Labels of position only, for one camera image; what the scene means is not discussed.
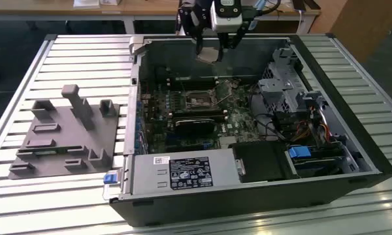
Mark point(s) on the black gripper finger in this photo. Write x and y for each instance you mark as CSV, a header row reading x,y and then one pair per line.
x,y
220,46
199,31

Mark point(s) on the silver CPU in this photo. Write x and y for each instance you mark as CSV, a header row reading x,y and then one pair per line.
x,y
205,55

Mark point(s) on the CPU socket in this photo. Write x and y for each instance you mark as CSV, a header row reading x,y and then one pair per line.
x,y
199,101

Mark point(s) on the pale blue teach pendant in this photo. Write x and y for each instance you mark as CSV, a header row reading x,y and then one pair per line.
x,y
252,24

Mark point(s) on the metal drive cage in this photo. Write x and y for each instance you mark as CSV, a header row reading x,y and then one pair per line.
x,y
273,86

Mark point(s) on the white printed box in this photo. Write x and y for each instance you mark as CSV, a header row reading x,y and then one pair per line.
x,y
109,2

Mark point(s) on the green motherboard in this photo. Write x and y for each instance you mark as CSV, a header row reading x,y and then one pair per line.
x,y
237,120

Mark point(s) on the black graphics card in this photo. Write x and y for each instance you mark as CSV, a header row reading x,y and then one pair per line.
x,y
196,126

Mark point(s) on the white paper box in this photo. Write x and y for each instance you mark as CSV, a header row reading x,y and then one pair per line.
x,y
84,4

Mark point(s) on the silver chipset heatsink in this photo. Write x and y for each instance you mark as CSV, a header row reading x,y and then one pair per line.
x,y
227,142

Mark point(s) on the wooden desk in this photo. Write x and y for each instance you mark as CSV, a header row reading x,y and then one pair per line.
x,y
52,11

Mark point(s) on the wooden cabinet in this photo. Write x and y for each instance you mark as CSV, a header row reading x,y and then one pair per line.
x,y
368,24

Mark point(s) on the black plastic shroud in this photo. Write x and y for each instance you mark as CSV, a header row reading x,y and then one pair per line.
x,y
261,161

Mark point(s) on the blue disk carrier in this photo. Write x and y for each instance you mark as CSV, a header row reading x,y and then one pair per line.
x,y
299,153

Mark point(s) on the silver power supply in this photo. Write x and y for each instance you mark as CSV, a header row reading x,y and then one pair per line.
x,y
143,176

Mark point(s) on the grey parts rack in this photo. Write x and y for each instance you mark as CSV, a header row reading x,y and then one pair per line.
x,y
73,138

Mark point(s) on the green RAM stick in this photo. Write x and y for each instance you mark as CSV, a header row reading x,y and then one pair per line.
x,y
68,148

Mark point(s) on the blue case latch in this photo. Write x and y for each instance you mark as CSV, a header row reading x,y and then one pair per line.
x,y
109,178

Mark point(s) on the black PC case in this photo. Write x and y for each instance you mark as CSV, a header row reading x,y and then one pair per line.
x,y
232,210

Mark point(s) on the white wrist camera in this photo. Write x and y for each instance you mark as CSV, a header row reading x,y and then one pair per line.
x,y
227,22

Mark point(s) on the silver case bracket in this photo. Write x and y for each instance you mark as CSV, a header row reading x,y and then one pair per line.
x,y
137,44

